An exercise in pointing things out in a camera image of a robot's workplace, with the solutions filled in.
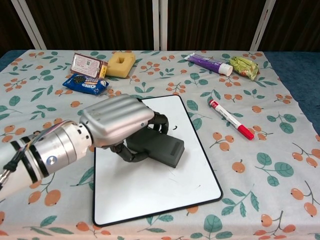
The dark grey whiteboard eraser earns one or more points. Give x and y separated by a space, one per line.
162 147

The brown printed card box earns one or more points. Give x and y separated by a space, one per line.
85 65

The green snack packet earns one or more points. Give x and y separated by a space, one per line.
243 66

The white board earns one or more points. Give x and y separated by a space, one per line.
150 190

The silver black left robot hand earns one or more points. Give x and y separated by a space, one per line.
117 120

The red white marker pen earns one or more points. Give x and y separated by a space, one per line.
230 118

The purple toothpaste tube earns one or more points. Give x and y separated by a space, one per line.
207 63

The floral patterned tablecloth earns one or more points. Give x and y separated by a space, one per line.
250 175

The white metal frame post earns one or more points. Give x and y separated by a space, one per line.
262 25
30 25
160 25

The blue Oreo cookie pack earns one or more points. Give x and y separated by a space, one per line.
85 83

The yellow sponge with hole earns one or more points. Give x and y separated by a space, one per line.
115 67

